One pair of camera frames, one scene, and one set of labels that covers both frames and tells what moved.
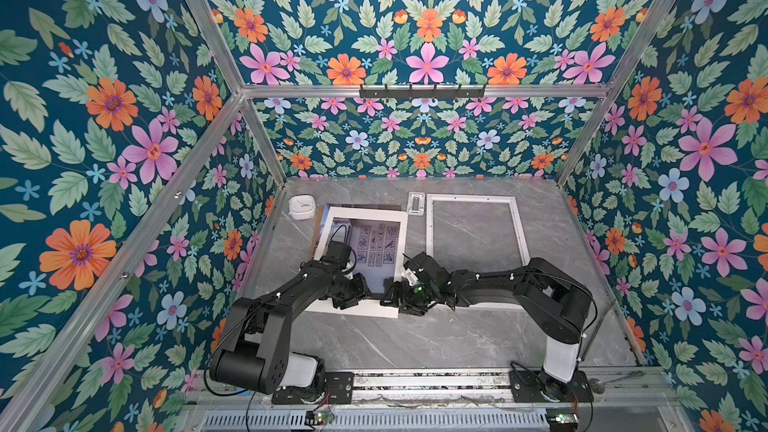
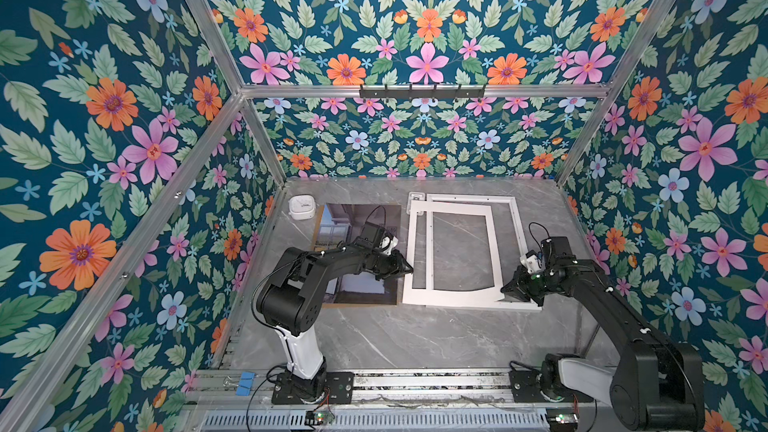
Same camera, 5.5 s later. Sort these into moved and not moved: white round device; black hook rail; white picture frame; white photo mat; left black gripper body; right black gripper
Moved: white photo mat; right black gripper; left black gripper body
Not moved: white picture frame; black hook rail; white round device
